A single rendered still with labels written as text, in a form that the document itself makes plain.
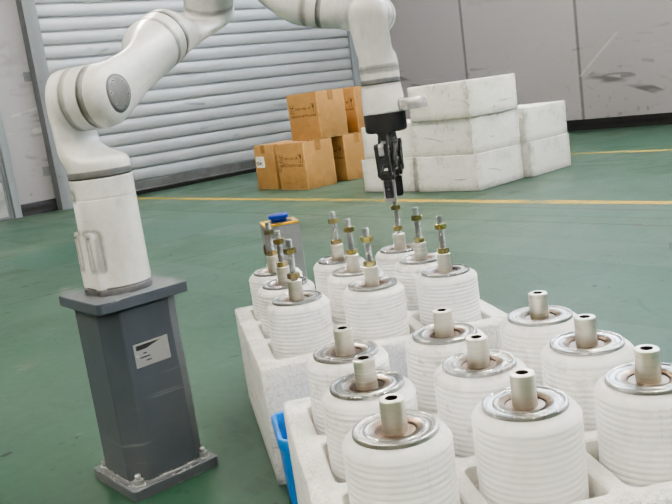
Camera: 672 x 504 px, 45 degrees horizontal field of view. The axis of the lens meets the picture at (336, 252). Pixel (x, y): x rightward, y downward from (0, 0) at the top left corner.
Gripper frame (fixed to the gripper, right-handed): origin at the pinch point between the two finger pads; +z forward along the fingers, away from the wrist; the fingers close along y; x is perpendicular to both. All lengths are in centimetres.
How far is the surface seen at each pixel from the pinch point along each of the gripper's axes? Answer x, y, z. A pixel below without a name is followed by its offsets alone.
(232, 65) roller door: -236, -530, -58
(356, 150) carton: -99, -379, 18
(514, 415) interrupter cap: 24, 78, 10
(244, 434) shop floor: -26, 24, 36
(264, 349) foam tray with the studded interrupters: -16.0, 33.3, 17.8
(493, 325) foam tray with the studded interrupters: 17.8, 26.1, 18.2
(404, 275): 3.0, 14.6, 12.3
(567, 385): 28, 63, 14
